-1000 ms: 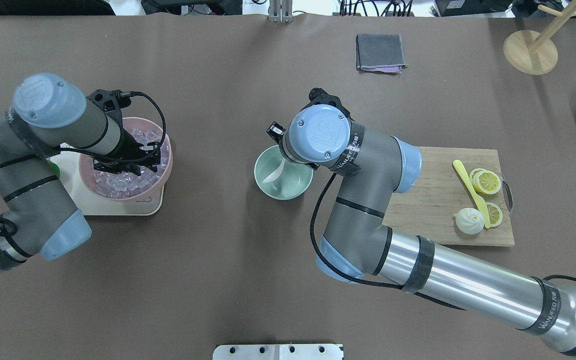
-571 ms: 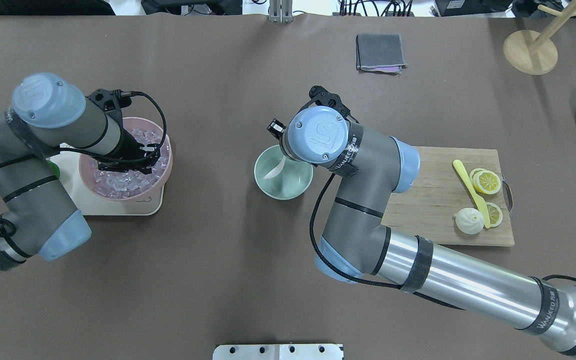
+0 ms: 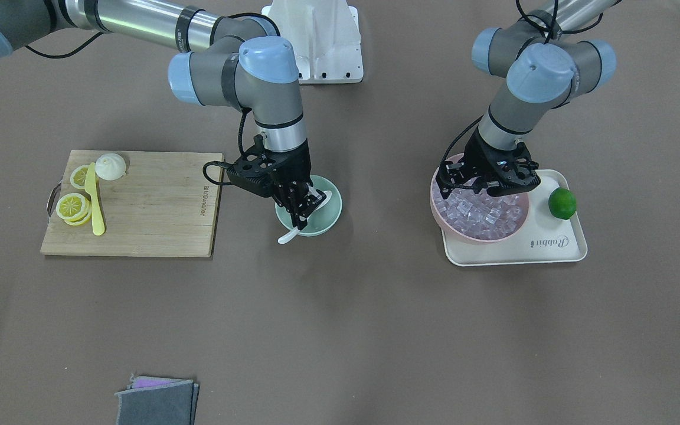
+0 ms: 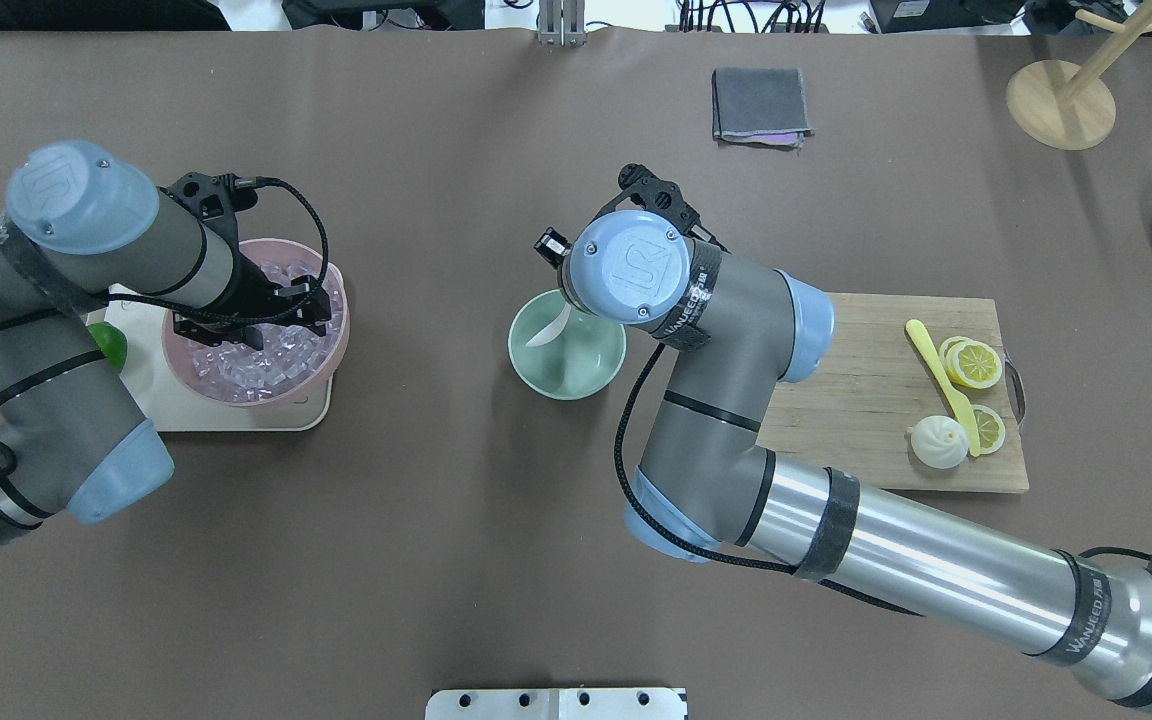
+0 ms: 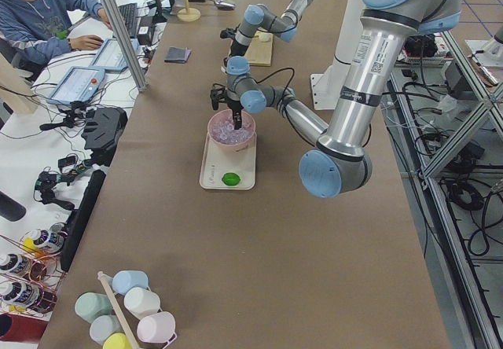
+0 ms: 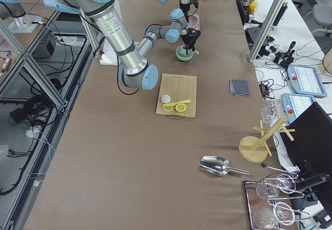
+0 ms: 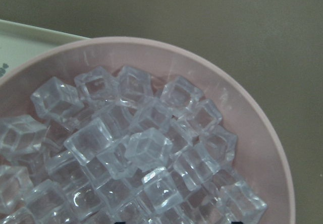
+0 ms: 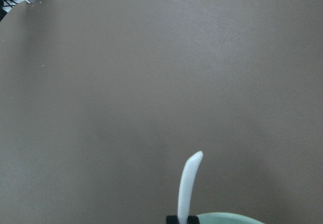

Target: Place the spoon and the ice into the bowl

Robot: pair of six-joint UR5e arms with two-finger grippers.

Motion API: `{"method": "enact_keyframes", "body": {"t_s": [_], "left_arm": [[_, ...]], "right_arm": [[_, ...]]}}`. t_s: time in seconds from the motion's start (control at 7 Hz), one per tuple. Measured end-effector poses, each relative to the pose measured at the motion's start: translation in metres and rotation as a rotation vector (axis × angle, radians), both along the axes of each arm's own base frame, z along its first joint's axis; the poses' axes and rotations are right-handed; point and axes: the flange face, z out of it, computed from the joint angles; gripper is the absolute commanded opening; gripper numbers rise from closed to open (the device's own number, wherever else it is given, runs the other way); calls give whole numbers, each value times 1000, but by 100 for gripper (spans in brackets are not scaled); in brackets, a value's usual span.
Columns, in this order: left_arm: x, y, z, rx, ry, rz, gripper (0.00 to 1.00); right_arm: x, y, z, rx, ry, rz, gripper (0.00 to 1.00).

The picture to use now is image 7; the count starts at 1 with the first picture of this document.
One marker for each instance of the pile of clear ice cubes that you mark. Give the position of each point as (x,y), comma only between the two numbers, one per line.
(124,147)

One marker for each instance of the cream rabbit tray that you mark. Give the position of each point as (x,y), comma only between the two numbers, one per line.
(21,42)

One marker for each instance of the pink bowl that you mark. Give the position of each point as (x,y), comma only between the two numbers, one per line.
(260,157)

